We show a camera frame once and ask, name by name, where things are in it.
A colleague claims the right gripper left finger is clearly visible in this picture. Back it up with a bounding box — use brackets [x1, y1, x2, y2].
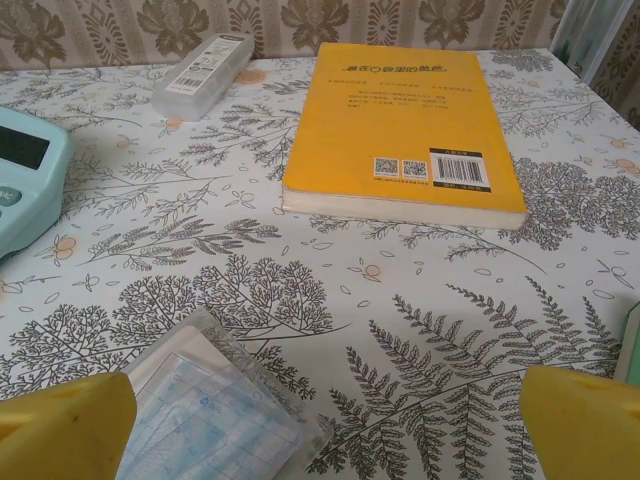
[0, 370, 139, 480]

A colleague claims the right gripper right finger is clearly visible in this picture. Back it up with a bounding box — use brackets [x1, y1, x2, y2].
[519, 364, 640, 480]

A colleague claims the green notebook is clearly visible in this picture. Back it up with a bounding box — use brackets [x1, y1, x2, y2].
[612, 298, 640, 387]

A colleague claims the ruler set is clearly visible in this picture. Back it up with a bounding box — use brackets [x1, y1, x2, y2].
[115, 305, 335, 480]

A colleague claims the mint green calculator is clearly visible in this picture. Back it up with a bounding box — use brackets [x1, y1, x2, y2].
[0, 105, 78, 262]

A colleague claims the yellow paperback book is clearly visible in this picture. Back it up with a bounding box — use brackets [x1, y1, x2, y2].
[280, 41, 530, 231]

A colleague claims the clear plastic lead case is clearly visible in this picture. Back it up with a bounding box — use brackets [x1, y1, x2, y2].
[151, 33, 255, 123]

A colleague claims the aluminium frame corner post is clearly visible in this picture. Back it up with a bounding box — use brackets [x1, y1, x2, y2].
[552, 0, 640, 109]

